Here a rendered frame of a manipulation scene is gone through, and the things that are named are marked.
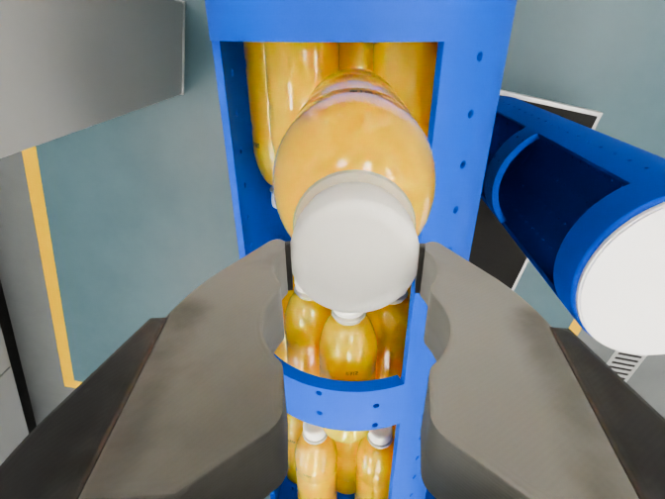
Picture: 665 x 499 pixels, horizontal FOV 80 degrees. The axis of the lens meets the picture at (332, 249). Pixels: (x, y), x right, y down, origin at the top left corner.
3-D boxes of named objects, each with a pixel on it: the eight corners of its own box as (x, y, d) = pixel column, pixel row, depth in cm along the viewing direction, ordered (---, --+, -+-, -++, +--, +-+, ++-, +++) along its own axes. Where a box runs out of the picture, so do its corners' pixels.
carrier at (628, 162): (534, 84, 127) (444, 109, 132) (812, 163, 50) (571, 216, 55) (538, 168, 140) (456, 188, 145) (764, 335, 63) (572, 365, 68)
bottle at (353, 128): (390, 172, 32) (429, 323, 15) (302, 160, 32) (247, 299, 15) (410, 76, 28) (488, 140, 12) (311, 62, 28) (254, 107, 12)
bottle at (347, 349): (320, 401, 59) (317, 296, 50) (366, 397, 59) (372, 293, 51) (324, 444, 53) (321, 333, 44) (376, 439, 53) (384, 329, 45)
